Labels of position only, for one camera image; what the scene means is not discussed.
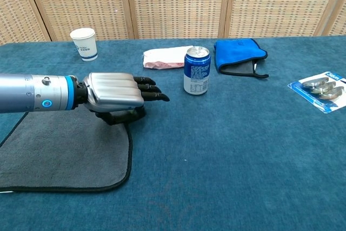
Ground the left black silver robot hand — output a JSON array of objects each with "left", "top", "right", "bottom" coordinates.
[{"left": 75, "top": 72, "right": 170, "bottom": 126}]

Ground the grey and green cloth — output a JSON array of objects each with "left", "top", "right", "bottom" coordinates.
[{"left": 0, "top": 106, "right": 133, "bottom": 194}]

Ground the blue microfiber cloth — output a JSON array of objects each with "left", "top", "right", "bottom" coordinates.
[{"left": 214, "top": 38, "right": 270, "bottom": 78}]

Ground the white paper cup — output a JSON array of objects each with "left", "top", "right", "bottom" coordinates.
[{"left": 69, "top": 27, "right": 98, "bottom": 62}]

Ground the blue white soda can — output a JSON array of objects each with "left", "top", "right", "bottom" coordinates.
[{"left": 183, "top": 46, "right": 211, "bottom": 96}]

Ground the woven bamboo screen panel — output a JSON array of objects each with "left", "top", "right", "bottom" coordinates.
[
  {"left": 117, "top": 0, "right": 233, "bottom": 39},
  {"left": 313, "top": 0, "right": 346, "bottom": 37},
  {"left": 16, "top": 0, "right": 136, "bottom": 42},
  {"left": 217, "top": 0, "right": 346, "bottom": 38},
  {"left": 0, "top": 0, "right": 52, "bottom": 45}
]

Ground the teal carpet table cover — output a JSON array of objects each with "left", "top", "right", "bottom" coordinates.
[{"left": 0, "top": 35, "right": 346, "bottom": 231}]

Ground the blue blister pack of hooks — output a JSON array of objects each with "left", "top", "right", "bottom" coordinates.
[{"left": 287, "top": 71, "right": 346, "bottom": 114}]

